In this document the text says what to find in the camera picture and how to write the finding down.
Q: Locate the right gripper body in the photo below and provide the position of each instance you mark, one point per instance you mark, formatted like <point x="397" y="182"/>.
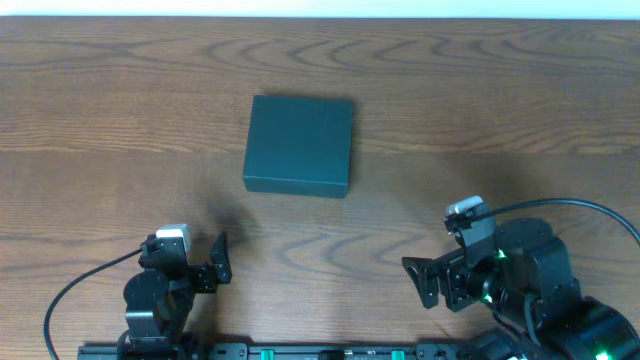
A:
<point x="451" y="282"/>

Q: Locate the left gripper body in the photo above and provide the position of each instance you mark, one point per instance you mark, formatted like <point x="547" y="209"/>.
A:
<point x="198" y="275"/>

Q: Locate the black gift box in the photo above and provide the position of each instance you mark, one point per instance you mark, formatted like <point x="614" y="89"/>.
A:
<point x="299" y="146"/>

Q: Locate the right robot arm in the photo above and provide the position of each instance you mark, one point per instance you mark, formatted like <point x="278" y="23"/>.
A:
<point x="521" y="271"/>

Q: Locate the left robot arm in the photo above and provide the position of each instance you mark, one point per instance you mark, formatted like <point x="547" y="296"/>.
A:
<point x="160" y="298"/>

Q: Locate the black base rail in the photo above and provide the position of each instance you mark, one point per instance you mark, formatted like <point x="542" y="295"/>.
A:
<point x="242" y="351"/>

